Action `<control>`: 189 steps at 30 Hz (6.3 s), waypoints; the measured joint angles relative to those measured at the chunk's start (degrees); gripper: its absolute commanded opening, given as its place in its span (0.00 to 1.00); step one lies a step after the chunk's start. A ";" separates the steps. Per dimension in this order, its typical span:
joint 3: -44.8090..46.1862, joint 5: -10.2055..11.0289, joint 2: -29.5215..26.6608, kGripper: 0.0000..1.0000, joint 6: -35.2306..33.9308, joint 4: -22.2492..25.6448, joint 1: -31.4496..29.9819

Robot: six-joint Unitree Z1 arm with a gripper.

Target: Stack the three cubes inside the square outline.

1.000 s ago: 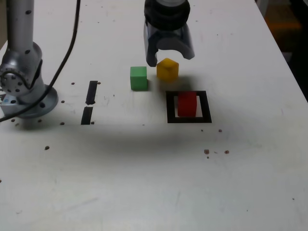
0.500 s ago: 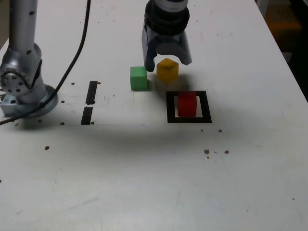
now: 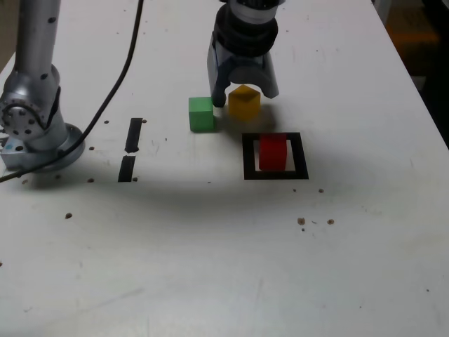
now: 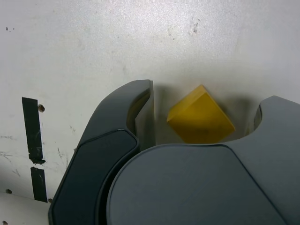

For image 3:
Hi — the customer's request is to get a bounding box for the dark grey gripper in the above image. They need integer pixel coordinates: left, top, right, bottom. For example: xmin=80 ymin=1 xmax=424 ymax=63
xmin=206 ymin=33 xmax=281 ymax=108

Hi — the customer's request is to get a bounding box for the yellow cube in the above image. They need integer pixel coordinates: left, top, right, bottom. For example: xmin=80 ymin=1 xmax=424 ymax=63
xmin=227 ymin=84 xmax=262 ymax=122

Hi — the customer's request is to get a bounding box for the green cube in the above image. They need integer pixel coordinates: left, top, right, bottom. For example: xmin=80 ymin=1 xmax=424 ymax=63
xmin=188 ymin=96 xmax=215 ymax=133

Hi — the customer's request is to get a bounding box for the red cube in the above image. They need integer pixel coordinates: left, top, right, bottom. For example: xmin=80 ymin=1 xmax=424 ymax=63
xmin=258 ymin=133 xmax=288 ymax=172

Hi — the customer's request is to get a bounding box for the black tape square outline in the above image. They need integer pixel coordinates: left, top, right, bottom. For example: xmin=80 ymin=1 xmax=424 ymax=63
xmin=241 ymin=131 xmax=309 ymax=180

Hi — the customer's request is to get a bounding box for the black tape strip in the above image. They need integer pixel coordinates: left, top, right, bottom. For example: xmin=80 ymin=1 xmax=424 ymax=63
xmin=117 ymin=118 xmax=144 ymax=183

